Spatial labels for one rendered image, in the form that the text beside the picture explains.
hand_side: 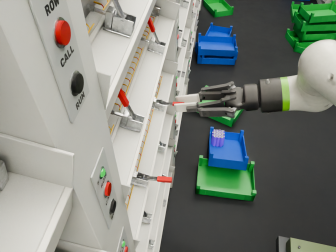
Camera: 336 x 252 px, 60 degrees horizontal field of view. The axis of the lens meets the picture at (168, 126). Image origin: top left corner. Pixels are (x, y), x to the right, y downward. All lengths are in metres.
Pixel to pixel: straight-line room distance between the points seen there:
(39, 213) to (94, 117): 0.10
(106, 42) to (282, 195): 1.42
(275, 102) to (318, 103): 0.10
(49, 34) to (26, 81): 0.04
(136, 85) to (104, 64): 0.28
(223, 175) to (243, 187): 0.12
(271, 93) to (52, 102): 0.66
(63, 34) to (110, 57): 0.18
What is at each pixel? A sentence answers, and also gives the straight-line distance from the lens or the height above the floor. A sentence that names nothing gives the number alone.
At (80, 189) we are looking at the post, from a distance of 0.29.
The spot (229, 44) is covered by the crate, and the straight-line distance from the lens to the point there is 2.54.
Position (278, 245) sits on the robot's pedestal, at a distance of 1.24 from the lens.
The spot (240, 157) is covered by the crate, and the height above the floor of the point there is 0.06.
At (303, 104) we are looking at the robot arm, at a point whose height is 0.87.
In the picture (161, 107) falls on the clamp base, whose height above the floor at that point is 0.77.
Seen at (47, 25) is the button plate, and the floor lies 1.28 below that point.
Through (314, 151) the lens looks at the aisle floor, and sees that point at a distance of 1.95.
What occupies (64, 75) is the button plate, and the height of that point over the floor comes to 1.24.
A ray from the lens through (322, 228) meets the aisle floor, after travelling 1.68.
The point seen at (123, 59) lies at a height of 1.15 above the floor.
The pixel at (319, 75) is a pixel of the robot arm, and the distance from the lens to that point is 0.70.
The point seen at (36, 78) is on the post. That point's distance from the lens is 0.20.
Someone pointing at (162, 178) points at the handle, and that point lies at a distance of 0.70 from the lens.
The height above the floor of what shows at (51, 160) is 1.19.
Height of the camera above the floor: 1.37
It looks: 47 degrees down
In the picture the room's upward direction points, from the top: straight up
